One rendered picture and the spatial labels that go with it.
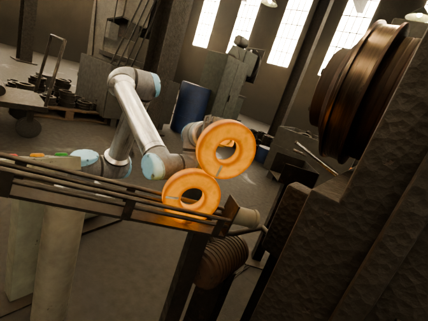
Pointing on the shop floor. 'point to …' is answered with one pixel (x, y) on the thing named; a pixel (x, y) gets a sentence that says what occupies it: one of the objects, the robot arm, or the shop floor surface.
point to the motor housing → (216, 277)
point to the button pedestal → (26, 242)
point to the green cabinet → (222, 83)
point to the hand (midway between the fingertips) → (228, 142)
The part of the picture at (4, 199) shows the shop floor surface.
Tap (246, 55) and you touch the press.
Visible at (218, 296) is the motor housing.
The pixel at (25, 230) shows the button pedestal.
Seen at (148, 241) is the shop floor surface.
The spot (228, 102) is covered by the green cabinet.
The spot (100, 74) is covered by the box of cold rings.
